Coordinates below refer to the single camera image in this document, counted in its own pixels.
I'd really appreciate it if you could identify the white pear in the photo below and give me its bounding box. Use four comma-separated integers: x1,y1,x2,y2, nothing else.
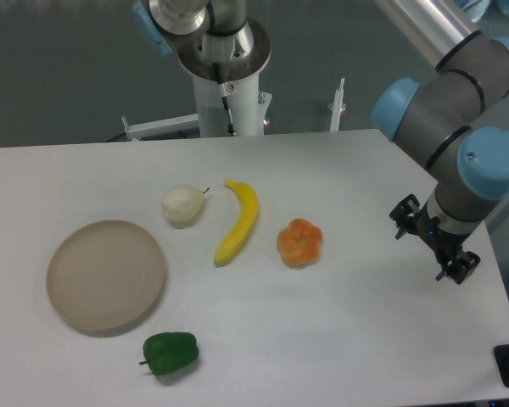
160,184,210,228

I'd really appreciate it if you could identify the orange knotted bread roll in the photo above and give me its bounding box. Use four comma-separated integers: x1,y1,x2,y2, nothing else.
277,218,323,268

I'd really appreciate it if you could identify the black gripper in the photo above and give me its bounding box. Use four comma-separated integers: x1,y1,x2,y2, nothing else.
389,194,481,285

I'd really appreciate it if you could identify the white left frame bracket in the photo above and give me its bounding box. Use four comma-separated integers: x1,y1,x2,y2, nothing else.
121,114,199,140

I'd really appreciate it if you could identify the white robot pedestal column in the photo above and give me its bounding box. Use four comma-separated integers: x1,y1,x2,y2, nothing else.
176,20,272,138

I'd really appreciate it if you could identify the black cable on pedestal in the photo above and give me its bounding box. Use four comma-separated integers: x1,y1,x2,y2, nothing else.
212,62,238,137

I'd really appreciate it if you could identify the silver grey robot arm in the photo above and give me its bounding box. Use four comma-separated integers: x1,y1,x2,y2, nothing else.
132,1,509,283

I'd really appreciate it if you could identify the beige round plate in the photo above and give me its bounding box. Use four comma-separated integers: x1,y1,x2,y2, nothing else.
46,220,166,337

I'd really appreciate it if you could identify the white right frame post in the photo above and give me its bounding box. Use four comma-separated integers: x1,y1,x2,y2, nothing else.
328,77,346,132

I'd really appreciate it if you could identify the yellow banana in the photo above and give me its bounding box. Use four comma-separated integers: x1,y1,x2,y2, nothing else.
213,179,259,267

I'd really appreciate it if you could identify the green bell pepper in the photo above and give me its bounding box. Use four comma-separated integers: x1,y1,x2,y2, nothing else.
139,332,199,376

